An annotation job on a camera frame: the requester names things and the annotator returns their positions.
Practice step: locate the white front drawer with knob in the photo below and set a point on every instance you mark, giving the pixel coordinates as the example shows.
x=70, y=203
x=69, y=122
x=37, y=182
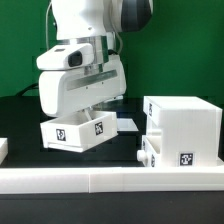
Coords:
x=150, y=152

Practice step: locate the white U-shaped fence rail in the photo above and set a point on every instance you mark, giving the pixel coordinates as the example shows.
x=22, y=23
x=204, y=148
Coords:
x=94, y=180

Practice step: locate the white fiducial marker plate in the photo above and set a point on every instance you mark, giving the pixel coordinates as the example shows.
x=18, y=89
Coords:
x=126, y=125

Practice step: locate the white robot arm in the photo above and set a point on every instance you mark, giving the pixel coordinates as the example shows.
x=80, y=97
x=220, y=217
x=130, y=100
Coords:
x=84, y=68

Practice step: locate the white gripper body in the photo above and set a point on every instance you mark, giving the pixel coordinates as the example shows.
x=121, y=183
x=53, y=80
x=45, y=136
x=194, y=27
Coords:
x=65, y=92

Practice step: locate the white drawer tray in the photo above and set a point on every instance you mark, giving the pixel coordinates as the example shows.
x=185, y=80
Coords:
x=75, y=133

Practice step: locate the white drawer cabinet box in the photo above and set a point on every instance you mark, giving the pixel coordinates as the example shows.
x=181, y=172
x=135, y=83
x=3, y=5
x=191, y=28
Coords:
x=190, y=129

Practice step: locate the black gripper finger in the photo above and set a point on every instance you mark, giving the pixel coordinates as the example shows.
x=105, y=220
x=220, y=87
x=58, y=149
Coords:
x=86, y=112

